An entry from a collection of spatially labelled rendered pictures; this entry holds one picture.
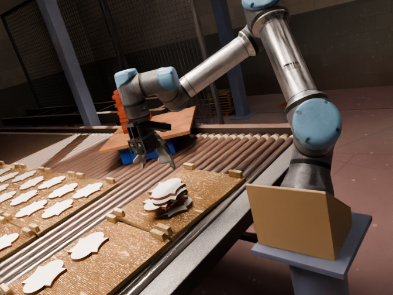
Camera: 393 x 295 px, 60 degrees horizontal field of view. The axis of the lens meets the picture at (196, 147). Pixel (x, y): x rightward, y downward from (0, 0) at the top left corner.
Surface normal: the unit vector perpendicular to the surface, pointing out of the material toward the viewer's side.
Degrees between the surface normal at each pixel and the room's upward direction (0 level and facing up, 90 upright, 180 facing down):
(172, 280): 0
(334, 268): 0
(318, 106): 59
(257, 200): 90
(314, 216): 90
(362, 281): 0
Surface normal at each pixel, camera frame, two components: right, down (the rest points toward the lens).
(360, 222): -0.25, -0.91
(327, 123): -0.23, -0.15
